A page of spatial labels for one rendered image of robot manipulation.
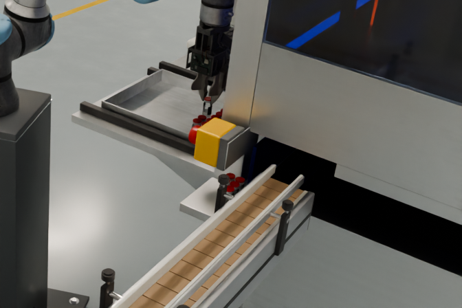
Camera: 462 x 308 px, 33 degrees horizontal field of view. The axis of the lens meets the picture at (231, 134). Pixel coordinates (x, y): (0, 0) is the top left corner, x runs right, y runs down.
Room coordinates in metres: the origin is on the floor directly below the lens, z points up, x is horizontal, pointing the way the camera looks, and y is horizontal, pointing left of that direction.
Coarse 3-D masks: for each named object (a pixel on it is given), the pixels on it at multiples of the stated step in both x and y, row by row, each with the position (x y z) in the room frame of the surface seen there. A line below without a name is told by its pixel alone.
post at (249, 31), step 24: (240, 0) 1.43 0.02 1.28; (264, 0) 1.41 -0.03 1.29; (240, 24) 1.43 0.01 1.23; (264, 24) 1.41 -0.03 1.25; (240, 48) 1.43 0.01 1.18; (240, 72) 1.42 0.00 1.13; (240, 96) 1.42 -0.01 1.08; (240, 120) 1.42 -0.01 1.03; (216, 168) 1.43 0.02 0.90; (240, 168) 1.41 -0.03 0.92
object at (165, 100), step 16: (144, 80) 1.80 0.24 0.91; (160, 80) 1.87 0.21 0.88; (176, 80) 1.86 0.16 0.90; (192, 80) 1.83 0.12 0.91; (112, 96) 1.68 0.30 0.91; (128, 96) 1.74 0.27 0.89; (144, 96) 1.77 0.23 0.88; (160, 96) 1.78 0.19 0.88; (176, 96) 1.79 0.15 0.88; (192, 96) 1.81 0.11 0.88; (208, 96) 1.81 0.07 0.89; (224, 96) 1.79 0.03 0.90; (128, 112) 1.61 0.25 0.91; (144, 112) 1.68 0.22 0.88; (160, 112) 1.69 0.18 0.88; (176, 112) 1.71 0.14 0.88; (192, 112) 1.72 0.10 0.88; (160, 128) 1.57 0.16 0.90; (176, 128) 1.62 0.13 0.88
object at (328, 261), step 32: (320, 224) 1.33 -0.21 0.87; (352, 224) 1.33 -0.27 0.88; (288, 256) 1.35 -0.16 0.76; (320, 256) 1.32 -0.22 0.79; (352, 256) 1.29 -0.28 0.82; (384, 256) 1.27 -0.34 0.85; (416, 256) 1.25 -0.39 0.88; (448, 256) 1.26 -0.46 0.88; (256, 288) 1.37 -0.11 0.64; (288, 288) 1.34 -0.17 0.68; (320, 288) 1.31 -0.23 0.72; (352, 288) 1.29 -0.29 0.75; (384, 288) 1.26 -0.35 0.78; (416, 288) 1.23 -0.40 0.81; (448, 288) 1.21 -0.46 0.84
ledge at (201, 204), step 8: (208, 184) 1.40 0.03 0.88; (216, 184) 1.40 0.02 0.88; (192, 192) 1.36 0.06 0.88; (200, 192) 1.36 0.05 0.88; (208, 192) 1.37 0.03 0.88; (216, 192) 1.37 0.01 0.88; (184, 200) 1.33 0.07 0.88; (192, 200) 1.33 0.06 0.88; (200, 200) 1.33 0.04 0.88; (208, 200) 1.34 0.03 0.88; (184, 208) 1.31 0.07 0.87; (192, 208) 1.30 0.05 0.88; (200, 208) 1.30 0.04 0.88; (208, 208) 1.31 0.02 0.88; (192, 216) 1.30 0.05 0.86; (200, 216) 1.29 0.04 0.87; (208, 216) 1.29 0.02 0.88
